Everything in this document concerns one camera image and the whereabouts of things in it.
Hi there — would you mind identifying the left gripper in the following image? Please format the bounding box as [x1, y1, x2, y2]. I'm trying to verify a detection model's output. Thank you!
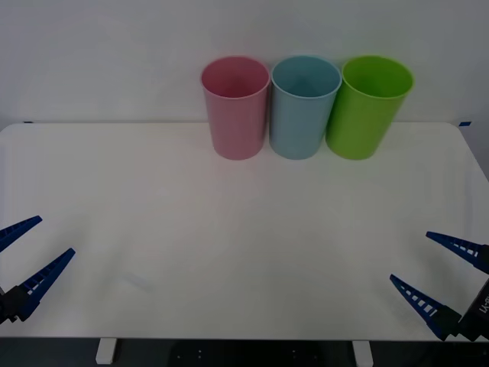
[0, 215, 76, 326]

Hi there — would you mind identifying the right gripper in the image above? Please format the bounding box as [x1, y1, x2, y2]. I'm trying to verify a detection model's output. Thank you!
[389, 230, 489, 343]

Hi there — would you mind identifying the white table leg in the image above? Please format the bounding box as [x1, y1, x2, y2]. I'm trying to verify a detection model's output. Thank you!
[95, 338, 117, 365]
[351, 340, 374, 367]

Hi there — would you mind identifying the green plastic waste bin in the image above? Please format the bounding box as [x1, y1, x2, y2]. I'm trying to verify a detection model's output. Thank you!
[325, 54, 416, 161]

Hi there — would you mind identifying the pale blue plastic waste bin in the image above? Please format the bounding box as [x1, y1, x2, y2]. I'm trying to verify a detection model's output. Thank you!
[269, 55, 342, 161]

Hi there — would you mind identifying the pink plastic waste bin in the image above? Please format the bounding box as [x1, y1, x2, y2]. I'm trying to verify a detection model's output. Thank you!
[199, 55, 272, 161]

